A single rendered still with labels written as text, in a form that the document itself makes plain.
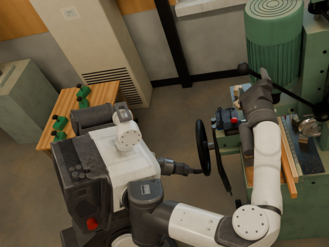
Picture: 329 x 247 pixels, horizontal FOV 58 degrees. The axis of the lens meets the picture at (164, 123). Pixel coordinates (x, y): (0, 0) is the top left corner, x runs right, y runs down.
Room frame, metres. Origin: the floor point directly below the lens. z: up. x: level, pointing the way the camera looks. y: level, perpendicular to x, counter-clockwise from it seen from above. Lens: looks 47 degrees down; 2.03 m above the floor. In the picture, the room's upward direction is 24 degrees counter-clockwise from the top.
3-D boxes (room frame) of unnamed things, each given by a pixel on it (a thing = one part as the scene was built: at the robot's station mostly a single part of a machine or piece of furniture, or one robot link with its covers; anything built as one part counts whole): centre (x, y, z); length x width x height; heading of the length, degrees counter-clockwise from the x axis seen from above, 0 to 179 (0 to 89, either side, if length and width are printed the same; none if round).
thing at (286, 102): (0.75, -0.47, 1.03); 0.14 x 0.07 x 0.09; 71
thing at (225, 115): (0.83, -0.27, 0.99); 0.13 x 0.11 x 0.06; 161
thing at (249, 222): (0.27, -0.02, 1.31); 0.22 x 0.12 x 0.13; 47
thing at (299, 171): (0.76, -0.49, 0.93); 0.60 x 0.02 x 0.06; 161
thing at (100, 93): (1.88, 0.59, 0.32); 0.66 x 0.57 x 0.64; 157
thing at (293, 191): (0.74, -0.44, 0.92); 0.67 x 0.02 x 0.04; 161
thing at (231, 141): (0.83, -0.27, 0.91); 0.15 x 0.14 x 0.09; 161
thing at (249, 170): (0.56, -0.29, 0.92); 0.14 x 0.09 x 0.04; 71
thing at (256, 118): (0.47, -0.24, 1.31); 0.11 x 0.11 x 0.11; 71
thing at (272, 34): (0.76, -0.45, 1.35); 0.18 x 0.18 x 0.31
